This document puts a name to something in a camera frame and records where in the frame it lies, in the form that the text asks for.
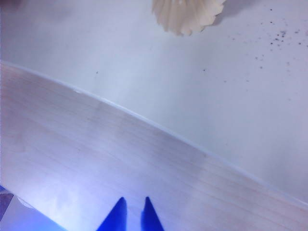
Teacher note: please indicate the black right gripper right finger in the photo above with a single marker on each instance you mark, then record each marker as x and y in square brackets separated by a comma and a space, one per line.
[150, 216]

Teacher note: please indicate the white raised desk board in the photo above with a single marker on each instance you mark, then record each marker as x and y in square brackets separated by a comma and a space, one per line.
[192, 72]

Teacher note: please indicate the white feather shuttlecock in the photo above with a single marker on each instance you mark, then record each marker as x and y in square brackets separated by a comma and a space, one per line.
[187, 19]

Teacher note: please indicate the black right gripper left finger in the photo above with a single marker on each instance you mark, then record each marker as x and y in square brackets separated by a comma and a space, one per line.
[118, 216]

